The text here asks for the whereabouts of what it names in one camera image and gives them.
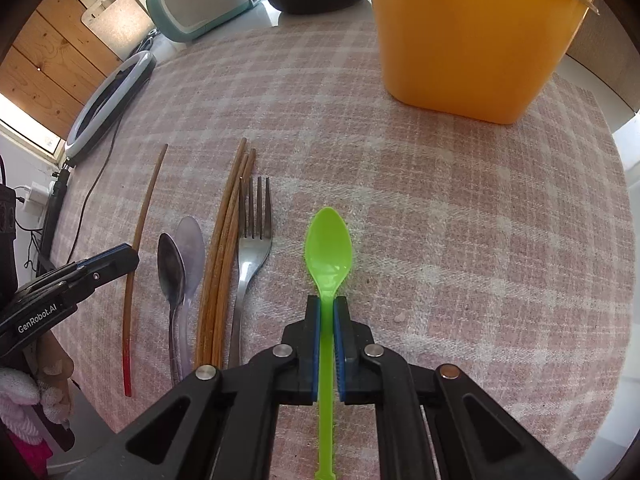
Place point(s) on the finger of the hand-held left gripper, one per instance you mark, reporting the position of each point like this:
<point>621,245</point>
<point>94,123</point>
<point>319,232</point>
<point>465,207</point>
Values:
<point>107,251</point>
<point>112,267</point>

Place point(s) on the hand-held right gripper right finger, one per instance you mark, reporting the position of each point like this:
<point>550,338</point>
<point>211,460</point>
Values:
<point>340,350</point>

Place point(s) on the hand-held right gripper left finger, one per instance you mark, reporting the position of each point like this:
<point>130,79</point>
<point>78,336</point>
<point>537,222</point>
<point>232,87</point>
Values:
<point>313,350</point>

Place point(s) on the red-tipped wooden chopstick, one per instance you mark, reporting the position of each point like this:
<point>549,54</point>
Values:
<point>128,310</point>

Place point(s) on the metal spoon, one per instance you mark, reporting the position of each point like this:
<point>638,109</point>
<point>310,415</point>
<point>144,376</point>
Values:
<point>170,265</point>

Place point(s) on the translucent plastic spoon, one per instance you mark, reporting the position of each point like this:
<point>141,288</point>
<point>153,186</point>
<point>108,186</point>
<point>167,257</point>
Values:
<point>192,245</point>

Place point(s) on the green plastic spoon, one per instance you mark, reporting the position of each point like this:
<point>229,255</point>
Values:
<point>327,250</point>

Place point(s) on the metal fork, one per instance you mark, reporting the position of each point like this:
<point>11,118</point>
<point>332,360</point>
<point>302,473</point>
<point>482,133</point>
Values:
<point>252,260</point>

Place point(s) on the yellow plastic container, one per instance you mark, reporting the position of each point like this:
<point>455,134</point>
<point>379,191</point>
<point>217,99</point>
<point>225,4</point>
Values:
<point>470,35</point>

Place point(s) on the person's left forearm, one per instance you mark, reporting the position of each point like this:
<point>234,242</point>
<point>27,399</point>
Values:
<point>20,410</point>

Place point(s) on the person's left hand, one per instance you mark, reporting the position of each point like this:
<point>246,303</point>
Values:
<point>55,375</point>

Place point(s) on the white charger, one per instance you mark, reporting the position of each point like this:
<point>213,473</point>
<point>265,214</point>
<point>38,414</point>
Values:
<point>37,195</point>

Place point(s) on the black electronic device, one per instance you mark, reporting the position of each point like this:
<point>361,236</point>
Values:
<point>6,220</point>

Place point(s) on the pink checked cloth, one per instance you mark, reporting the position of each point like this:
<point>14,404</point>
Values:
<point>425,235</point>

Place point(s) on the wooden plank panel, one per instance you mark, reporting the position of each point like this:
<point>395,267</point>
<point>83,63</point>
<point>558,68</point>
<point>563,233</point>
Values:
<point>45,55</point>

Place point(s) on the dark scissors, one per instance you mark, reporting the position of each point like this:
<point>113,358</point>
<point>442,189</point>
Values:
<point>146,41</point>

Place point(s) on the white cutting board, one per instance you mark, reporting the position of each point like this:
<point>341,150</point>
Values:
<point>110,25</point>

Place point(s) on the white and teal electric pot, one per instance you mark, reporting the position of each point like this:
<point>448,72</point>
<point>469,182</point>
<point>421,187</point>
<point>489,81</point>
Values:
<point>200,5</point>

